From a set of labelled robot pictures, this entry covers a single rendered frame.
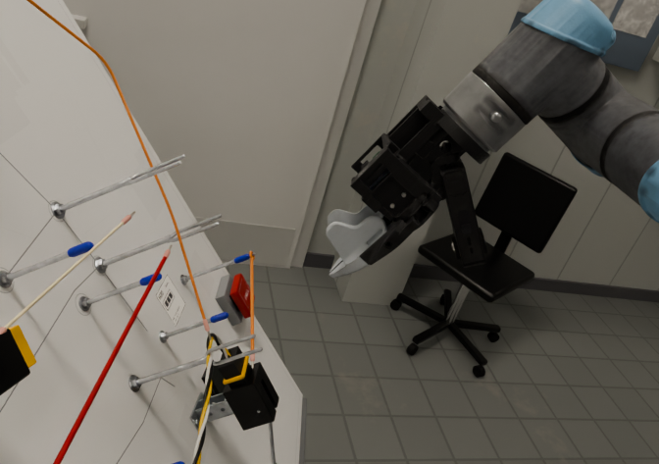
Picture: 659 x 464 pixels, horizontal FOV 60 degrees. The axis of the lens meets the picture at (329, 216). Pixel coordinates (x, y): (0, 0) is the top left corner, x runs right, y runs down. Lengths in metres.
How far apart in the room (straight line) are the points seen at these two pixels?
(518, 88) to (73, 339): 0.46
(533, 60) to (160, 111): 2.09
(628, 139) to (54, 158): 0.55
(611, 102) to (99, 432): 0.56
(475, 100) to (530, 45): 0.07
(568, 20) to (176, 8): 1.97
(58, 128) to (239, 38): 1.79
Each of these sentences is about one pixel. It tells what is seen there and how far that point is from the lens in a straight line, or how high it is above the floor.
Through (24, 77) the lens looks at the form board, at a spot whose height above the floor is 1.41.
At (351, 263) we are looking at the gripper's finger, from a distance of 0.60.
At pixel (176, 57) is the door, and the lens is 2.44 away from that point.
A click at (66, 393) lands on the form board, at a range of 0.55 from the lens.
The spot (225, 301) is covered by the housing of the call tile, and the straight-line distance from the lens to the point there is 0.85.
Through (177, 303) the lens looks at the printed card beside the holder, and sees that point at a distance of 0.75.
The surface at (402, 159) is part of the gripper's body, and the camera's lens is 0.57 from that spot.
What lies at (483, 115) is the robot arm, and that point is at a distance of 0.55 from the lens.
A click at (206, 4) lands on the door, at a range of 2.39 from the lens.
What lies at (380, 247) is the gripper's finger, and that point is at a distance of 0.58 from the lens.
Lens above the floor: 1.64
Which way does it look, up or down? 28 degrees down
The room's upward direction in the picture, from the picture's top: 17 degrees clockwise
